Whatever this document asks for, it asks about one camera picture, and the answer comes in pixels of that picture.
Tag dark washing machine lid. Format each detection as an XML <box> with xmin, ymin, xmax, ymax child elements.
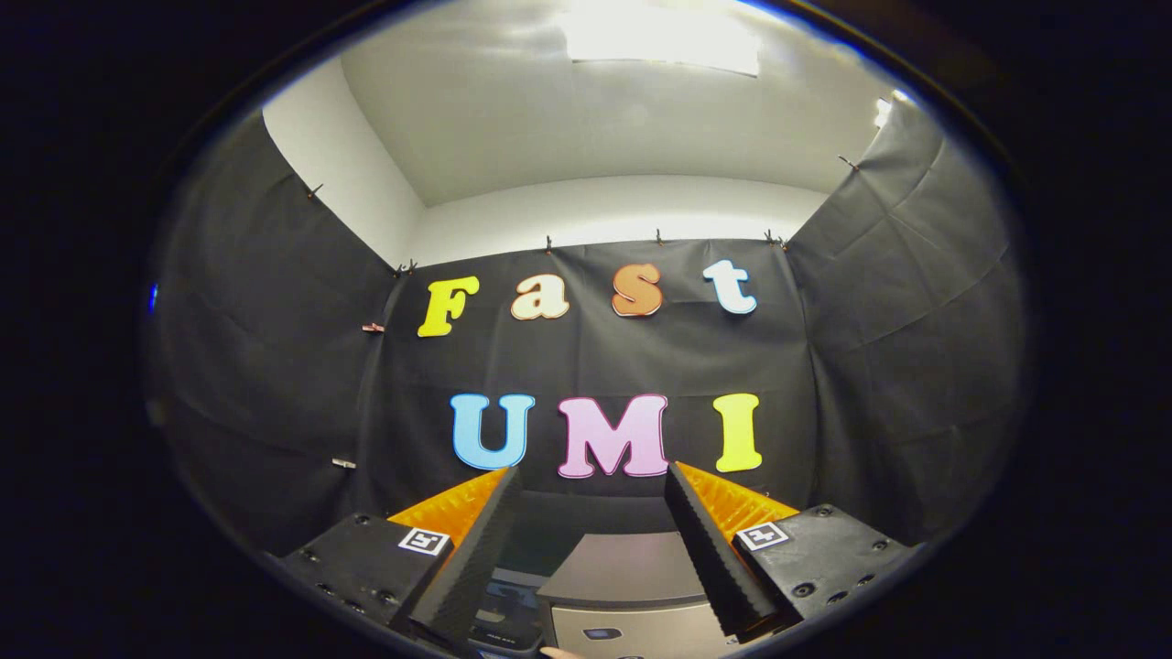
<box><xmin>494</xmin><ymin>492</ymin><xmax>678</xmax><ymax>579</ymax></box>

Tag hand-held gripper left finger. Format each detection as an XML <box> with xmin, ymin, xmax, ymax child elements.
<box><xmin>279</xmin><ymin>465</ymin><xmax>525</xmax><ymax>649</ymax></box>

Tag ceiling light panel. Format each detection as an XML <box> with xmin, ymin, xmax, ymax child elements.
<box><xmin>560</xmin><ymin>0</ymin><xmax>761</xmax><ymax>76</ymax></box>

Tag black backdrop cloth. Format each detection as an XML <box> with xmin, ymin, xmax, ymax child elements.
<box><xmin>146</xmin><ymin>92</ymin><xmax>1026</xmax><ymax>559</ymax></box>

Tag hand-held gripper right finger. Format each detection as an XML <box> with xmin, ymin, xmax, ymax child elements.
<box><xmin>663</xmin><ymin>460</ymin><xmax>917</xmax><ymax>642</ymax></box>

